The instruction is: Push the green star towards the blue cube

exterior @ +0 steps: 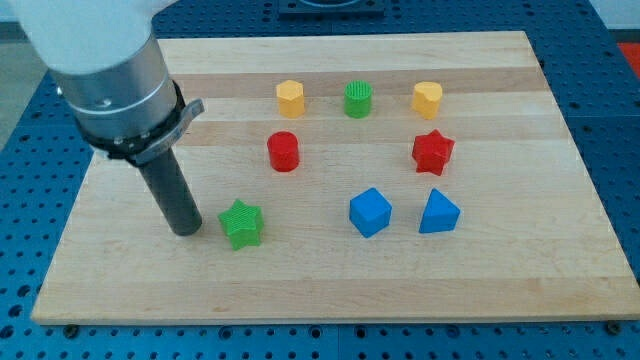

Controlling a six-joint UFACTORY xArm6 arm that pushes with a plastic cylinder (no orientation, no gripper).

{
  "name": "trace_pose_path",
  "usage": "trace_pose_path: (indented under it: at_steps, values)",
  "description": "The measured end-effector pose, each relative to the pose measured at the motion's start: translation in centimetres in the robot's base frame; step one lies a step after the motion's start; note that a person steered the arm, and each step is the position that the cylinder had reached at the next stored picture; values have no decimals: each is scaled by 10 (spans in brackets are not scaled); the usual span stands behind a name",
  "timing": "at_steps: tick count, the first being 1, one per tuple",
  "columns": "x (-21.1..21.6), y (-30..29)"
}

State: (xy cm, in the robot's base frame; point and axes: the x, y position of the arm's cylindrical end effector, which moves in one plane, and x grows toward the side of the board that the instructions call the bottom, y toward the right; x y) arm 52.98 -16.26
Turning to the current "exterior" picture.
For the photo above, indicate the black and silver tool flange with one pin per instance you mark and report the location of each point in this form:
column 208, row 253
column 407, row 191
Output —
column 125, row 137

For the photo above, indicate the red cylinder block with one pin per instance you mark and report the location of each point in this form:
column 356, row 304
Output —
column 283, row 148

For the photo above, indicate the yellow hexagon block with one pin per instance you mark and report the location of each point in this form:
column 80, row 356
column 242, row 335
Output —
column 290, row 98

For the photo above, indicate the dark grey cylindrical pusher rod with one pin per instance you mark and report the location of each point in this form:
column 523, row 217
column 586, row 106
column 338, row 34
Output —
column 165, row 180

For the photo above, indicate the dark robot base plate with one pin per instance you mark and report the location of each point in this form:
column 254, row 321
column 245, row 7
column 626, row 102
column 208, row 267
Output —
column 297, row 8

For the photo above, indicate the blue triangular prism block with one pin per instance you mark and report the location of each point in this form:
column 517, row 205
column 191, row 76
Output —
column 440, row 214

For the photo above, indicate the red star block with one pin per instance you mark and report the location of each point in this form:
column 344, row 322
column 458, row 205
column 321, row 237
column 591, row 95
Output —
column 432, row 152

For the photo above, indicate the blue cube block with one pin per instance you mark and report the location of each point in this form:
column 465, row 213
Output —
column 370, row 212

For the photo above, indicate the green star block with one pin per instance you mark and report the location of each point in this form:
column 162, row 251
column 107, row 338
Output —
column 242, row 224

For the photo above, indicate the yellow heart block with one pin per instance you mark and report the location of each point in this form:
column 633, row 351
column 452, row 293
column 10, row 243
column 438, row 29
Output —
column 426, row 99

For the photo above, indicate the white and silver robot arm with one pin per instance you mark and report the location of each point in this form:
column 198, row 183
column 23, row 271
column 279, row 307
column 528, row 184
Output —
column 110, row 70

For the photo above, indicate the green cylinder block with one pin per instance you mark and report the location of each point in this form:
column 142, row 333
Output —
column 358, row 99

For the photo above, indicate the light wooden board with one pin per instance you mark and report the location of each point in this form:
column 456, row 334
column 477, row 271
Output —
column 532, row 242

